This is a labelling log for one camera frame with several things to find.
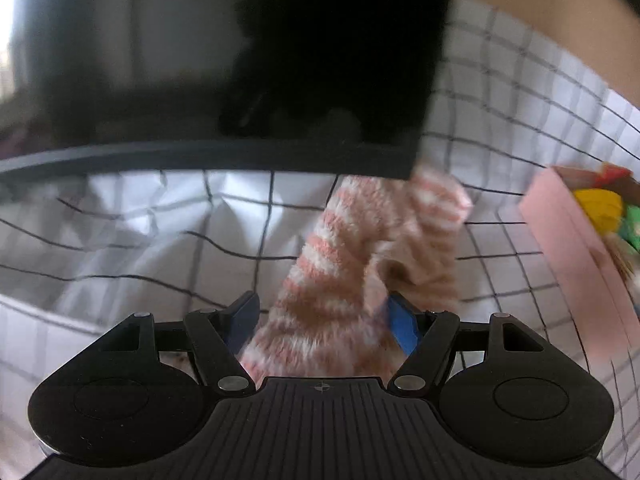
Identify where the pink striped fuzzy sock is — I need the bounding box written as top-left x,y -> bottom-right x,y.
240,165 -> 474,379

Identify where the black monitor screen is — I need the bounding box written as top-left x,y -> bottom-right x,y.
0,0 -> 457,182

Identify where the pink storage box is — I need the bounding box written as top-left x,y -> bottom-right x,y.
519,162 -> 640,362

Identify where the white checked bedsheet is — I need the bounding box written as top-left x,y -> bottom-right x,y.
0,0 -> 640,480

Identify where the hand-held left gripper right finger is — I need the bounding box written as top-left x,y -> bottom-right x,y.
384,292 -> 567,397

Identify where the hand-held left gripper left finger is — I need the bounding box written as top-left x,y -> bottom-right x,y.
75,290 -> 261,396

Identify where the red soft pouch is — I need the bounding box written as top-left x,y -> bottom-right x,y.
595,162 -> 635,187

